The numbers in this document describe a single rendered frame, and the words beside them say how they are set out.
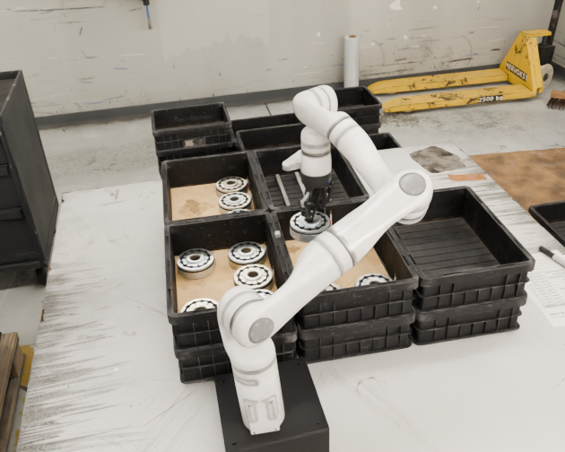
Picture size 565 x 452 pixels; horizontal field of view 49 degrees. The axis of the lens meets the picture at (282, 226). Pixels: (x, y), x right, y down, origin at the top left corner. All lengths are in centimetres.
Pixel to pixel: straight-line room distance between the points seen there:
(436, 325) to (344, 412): 33
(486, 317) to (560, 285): 35
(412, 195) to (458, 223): 67
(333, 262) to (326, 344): 42
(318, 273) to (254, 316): 15
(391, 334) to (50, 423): 85
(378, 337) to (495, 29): 419
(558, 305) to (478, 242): 27
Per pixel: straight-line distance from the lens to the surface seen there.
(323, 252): 119
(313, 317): 150
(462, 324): 166
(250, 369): 123
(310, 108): 139
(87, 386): 165
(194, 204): 202
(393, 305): 154
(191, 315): 142
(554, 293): 192
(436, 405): 154
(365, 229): 122
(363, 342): 160
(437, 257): 176
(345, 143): 135
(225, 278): 168
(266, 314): 115
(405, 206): 125
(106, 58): 481
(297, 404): 141
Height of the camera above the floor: 185
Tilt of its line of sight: 33 degrees down
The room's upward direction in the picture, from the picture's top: 3 degrees counter-clockwise
